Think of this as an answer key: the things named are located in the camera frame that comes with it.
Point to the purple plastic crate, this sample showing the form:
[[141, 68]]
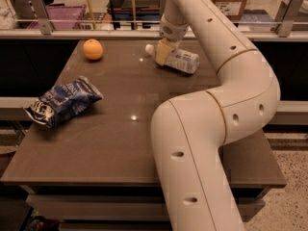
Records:
[[66, 17]]

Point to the grey table with drawers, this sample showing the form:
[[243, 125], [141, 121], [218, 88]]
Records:
[[110, 143]]

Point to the blue chip bag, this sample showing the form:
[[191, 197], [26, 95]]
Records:
[[63, 102]]

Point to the right metal railing bracket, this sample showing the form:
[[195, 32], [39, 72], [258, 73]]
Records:
[[292, 16]]

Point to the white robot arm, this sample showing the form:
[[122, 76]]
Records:
[[188, 130]]

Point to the blue labelled plastic bottle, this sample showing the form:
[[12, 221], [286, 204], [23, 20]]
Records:
[[179, 59]]

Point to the orange topped cart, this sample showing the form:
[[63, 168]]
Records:
[[133, 13]]

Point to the middle metal railing bracket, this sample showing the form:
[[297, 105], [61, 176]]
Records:
[[162, 4]]

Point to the metal railing bracket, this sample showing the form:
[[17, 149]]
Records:
[[162, 4], [292, 16], [42, 16]]

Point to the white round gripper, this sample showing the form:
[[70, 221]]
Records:
[[172, 30]]

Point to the left metal railing bracket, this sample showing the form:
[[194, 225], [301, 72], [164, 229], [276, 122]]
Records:
[[42, 16]]

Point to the yellow pole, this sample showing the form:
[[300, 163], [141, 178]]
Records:
[[91, 14]]

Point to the orange fruit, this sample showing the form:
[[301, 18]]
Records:
[[93, 49]]

